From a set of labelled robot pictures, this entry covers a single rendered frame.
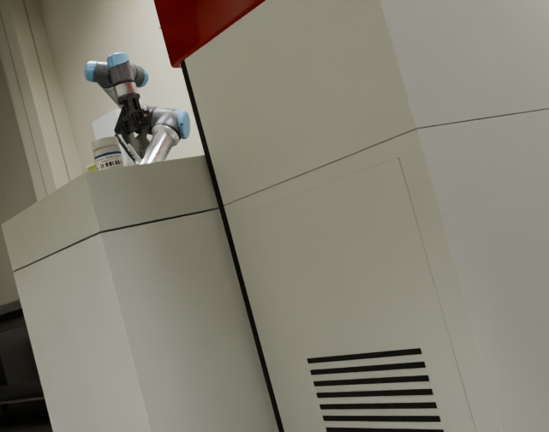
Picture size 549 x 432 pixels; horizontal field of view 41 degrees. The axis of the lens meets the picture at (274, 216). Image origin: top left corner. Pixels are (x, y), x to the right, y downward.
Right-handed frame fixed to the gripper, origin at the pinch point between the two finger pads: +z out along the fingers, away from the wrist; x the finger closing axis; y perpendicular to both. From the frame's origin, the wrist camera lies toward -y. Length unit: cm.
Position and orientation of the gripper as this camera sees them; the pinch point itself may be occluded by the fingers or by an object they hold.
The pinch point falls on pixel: (140, 156)
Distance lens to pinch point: 257.3
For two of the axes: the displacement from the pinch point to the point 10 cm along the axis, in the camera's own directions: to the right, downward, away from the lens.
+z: 2.6, 9.6, -0.5
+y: 6.0, -2.1, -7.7
